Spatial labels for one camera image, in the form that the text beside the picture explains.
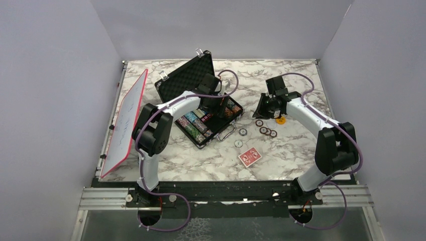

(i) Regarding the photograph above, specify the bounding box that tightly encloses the orange dealer button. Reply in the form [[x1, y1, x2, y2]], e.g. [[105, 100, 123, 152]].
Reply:
[[275, 116, 286, 125]]

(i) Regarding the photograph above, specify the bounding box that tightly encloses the black poker case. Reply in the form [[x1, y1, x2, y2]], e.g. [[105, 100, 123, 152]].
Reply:
[[155, 48, 244, 149]]

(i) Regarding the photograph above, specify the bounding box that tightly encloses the red card deck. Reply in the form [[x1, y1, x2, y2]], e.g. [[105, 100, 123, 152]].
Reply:
[[238, 148, 262, 168]]

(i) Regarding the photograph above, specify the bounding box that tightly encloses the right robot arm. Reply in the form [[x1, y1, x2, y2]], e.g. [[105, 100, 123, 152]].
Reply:
[[253, 75, 361, 204]]

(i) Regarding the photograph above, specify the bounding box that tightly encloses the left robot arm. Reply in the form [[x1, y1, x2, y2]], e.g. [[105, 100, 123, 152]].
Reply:
[[132, 74, 229, 206]]

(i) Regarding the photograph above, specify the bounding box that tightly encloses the brown 100 chip upper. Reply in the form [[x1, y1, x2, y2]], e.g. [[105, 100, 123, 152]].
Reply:
[[255, 119, 264, 127]]

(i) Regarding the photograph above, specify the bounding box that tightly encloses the brown 100 chip left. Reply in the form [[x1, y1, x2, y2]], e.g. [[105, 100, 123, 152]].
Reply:
[[259, 127, 268, 135]]

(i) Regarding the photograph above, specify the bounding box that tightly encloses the blue card deck in case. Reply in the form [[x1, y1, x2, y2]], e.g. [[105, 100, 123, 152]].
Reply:
[[192, 109, 206, 119]]

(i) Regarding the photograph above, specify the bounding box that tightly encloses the blue 10 chip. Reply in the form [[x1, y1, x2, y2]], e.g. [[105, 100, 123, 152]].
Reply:
[[239, 128, 248, 136]]

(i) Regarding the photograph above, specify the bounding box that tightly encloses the white grey chip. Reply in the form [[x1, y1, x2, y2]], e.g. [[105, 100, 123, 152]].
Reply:
[[234, 140, 243, 148]]

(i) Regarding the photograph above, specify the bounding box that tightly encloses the red framed whiteboard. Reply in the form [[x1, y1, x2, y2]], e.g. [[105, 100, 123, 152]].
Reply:
[[100, 69, 148, 178]]

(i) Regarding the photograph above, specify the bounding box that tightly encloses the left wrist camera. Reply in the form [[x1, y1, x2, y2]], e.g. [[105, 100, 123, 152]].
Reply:
[[219, 80, 231, 92]]

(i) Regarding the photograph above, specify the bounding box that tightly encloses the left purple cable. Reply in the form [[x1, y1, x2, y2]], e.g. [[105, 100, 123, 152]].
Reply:
[[134, 70, 240, 232]]

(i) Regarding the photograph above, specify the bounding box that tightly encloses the purple cable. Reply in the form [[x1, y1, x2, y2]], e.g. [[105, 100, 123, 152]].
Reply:
[[134, 70, 240, 232], [279, 72, 364, 231]]

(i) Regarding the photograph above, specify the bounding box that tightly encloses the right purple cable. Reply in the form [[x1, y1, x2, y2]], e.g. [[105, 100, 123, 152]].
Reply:
[[279, 72, 364, 231]]

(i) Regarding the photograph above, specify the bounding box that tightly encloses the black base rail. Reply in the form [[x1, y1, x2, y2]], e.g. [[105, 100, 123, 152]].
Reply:
[[80, 181, 357, 219]]

